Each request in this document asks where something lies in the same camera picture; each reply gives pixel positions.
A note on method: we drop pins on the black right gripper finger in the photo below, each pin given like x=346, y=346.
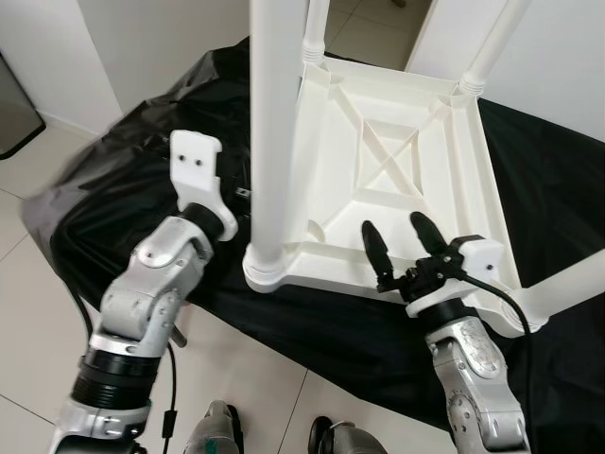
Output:
x=376, y=251
x=427, y=235

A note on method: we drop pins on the black table cloth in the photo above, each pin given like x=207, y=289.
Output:
x=397, y=350

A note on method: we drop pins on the black metal table leg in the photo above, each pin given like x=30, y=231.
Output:
x=180, y=333

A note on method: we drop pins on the grey right robot foot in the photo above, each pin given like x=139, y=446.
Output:
x=350, y=437

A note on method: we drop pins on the grey robot foot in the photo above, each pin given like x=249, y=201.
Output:
x=350, y=437
x=216, y=430

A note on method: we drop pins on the grey left robot foot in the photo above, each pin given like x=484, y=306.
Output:
x=216, y=430

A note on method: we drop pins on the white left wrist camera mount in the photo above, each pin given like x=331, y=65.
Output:
x=194, y=161

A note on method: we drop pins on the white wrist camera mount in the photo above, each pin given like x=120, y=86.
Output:
x=194, y=161
x=482, y=255

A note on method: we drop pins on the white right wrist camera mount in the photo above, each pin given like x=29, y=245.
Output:
x=482, y=255

